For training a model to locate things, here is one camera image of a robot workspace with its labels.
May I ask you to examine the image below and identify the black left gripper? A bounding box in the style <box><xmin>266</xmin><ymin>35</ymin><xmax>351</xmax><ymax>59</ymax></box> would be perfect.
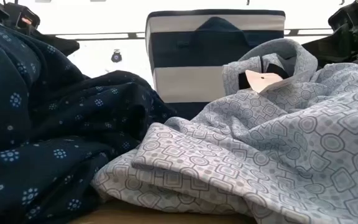
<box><xmin>3</xmin><ymin>2</ymin><xmax>80</xmax><ymax>57</ymax></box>

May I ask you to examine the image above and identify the light grey patterned shirt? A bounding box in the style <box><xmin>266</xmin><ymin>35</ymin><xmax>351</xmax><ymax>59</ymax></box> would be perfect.
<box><xmin>90</xmin><ymin>37</ymin><xmax>358</xmax><ymax>224</ymax></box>

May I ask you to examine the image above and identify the small black round object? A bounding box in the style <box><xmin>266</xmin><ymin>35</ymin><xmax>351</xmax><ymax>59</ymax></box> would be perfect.
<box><xmin>111</xmin><ymin>49</ymin><xmax>123</xmax><ymax>63</ymax></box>

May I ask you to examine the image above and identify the beige paper shirt tag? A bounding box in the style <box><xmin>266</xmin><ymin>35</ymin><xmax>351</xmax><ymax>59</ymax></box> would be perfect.
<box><xmin>244</xmin><ymin>69</ymin><xmax>287</xmax><ymax>93</ymax></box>

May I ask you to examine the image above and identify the navy dotted cloth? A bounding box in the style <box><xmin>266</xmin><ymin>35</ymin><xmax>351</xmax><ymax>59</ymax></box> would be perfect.
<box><xmin>0</xmin><ymin>17</ymin><xmax>180</xmax><ymax>224</ymax></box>

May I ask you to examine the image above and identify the navy white striped fabric bin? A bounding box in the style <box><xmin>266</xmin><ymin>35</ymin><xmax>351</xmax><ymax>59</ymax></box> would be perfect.
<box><xmin>144</xmin><ymin>9</ymin><xmax>287</xmax><ymax>121</ymax></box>

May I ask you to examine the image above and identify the black aluminium table frame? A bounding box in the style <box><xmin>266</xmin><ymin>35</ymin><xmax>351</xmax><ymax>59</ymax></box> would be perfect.
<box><xmin>47</xmin><ymin>28</ymin><xmax>334</xmax><ymax>41</ymax></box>

